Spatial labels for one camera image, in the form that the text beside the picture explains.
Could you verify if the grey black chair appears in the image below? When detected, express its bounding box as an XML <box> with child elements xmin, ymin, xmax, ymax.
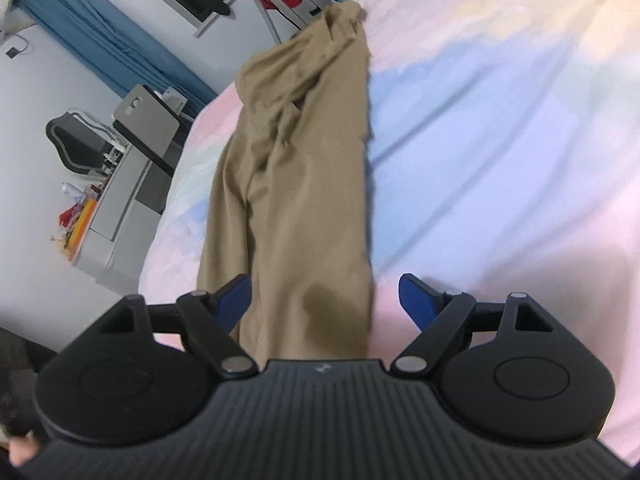
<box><xmin>113</xmin><ymin>84</ymin><xmax>192</xmax><ymax>178</ymax></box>

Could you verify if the orange tray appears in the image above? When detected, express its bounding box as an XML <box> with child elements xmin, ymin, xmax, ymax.
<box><xmin>64</xmin><ymin>198</ymin><xmax>98</xmax><ymax>261</ymax></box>

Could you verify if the person's left hand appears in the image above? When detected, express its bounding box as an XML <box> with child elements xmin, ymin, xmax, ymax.
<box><xmin>9</xmin><ymin>431</ymin><xmax>40</xmax><ymax>467</ymax></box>

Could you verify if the tan t-shirt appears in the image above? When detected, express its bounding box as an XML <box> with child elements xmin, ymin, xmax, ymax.
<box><xmin>198</xmin><ymin>1</ymin><xmax>373</xmax><ymax>363</ymax></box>

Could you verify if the blue curtain left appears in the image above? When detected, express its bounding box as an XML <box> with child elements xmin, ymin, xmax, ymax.
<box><xmin>15</xmin><ymin>0</ymin><xmax>217</xmax><ymax>114</ymax></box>

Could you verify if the pastel bed sheet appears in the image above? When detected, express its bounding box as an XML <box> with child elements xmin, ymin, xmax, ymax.
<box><xmin>136</xmin><ymin>0</ymin><xmax>640</xmax><ymax>463</ymax></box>

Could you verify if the wavy vanity mirror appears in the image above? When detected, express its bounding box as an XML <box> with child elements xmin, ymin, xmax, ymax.
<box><xmin>46</xmin><ymin>108</ymin><xmax>122</xmax><ymax>179</ymax></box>

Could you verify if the white dressing table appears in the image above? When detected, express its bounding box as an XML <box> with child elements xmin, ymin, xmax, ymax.
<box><xmin>72</xmin><ymin>146</ymin><xmax>171</xmax><ymax>296</ymax></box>

